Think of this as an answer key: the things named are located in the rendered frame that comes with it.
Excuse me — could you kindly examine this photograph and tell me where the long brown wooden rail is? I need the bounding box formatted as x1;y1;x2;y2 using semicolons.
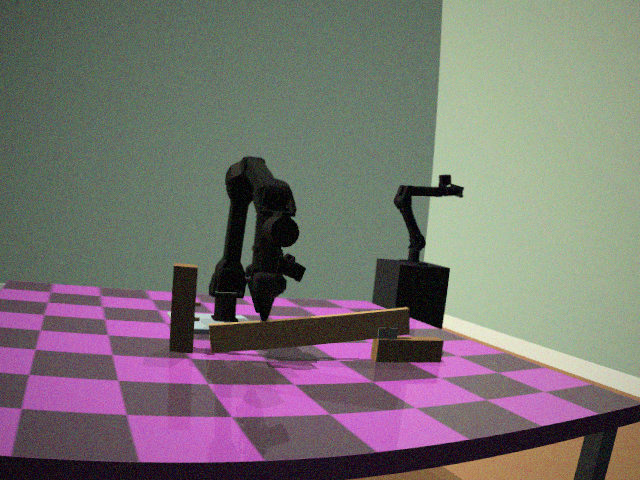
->
209;308;410;353

